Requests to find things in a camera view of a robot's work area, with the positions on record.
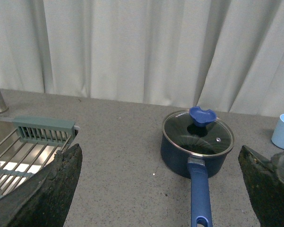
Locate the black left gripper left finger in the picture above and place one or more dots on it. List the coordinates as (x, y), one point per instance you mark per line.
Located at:
(44, 199)

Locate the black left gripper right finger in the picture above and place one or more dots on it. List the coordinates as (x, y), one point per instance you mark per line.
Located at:
(264, 181)

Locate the green dish drying rack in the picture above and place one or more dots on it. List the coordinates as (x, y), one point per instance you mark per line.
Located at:
(28, 144)

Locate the blue saucepan with handle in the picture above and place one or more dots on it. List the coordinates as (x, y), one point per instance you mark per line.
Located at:
(198, 170)

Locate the glass lid with blue knob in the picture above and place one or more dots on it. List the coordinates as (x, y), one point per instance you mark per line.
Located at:
(199, 132)

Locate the white curtain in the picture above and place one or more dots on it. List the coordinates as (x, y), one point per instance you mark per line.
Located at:
(225, 55)

